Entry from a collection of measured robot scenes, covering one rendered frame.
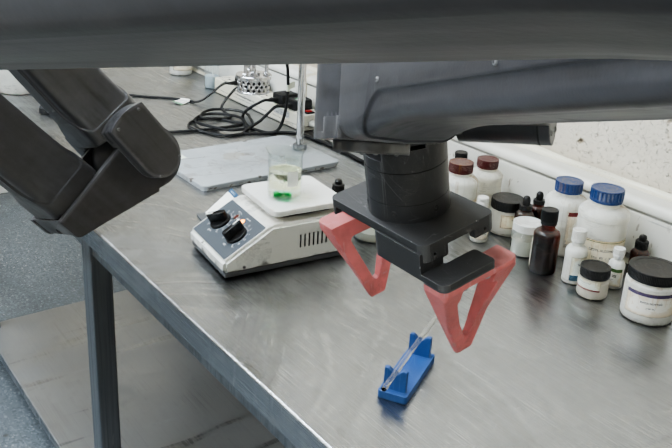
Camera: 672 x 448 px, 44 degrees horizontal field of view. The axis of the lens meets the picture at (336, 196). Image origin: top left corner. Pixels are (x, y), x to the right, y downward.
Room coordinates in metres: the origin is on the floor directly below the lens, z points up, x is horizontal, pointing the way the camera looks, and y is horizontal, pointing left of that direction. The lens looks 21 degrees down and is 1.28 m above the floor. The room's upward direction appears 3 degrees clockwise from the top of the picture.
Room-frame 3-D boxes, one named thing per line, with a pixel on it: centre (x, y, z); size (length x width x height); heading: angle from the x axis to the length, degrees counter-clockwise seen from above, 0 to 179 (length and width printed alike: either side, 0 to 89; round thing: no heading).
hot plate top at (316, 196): (1.14, 0.06, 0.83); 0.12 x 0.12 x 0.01; 31
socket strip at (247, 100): (1.92, 0.18, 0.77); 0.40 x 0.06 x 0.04; 37
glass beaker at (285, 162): (1.13, 0.08, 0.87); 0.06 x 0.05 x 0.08; 60
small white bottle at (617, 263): (1.07, -0.40, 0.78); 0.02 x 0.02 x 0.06
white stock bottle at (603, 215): (1.12, -0.39, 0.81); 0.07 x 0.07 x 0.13
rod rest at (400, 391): (0.80, -0.09, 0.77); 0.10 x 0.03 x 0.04; 157
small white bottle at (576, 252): (1.08, -0.35, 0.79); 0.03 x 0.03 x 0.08
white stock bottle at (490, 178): (1.32, -0.25, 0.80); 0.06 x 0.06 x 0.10
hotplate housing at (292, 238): (1.13, 0.09, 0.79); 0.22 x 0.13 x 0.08; 121
